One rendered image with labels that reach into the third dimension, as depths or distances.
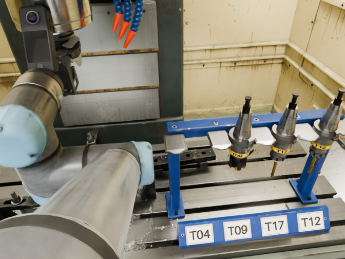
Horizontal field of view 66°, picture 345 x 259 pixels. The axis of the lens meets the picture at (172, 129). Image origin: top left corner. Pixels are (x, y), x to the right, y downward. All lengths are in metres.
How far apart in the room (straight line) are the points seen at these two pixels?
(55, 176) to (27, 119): 0.11
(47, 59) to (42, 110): 0.13
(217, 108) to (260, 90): 0.29
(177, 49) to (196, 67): 0.46
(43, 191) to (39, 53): 0.23
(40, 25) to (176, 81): 0.80
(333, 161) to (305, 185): 0.37
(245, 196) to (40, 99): 0.73
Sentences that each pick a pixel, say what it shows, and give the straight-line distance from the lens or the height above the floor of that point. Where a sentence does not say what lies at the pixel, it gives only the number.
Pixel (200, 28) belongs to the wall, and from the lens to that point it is 1.54.
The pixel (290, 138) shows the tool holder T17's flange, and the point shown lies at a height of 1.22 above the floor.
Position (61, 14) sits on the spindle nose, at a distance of 0.58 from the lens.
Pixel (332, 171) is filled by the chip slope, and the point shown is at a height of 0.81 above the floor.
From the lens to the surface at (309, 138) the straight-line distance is 0.73.
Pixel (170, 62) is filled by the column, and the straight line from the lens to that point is 1.19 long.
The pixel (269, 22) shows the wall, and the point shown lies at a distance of 1.66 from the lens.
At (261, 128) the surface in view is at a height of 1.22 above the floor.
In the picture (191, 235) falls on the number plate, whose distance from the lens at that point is 0.81.
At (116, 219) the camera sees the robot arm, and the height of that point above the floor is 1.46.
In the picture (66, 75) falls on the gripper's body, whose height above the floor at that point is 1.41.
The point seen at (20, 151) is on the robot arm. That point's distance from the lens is 0.40.
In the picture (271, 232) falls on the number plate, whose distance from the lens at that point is 0.87.
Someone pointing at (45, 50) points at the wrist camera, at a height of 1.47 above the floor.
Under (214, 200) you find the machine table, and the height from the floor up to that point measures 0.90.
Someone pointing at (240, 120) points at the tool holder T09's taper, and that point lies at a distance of 0.64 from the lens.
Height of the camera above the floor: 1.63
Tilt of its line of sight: 37 degrees down
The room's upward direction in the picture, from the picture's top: 2 degrees counter-clockwise
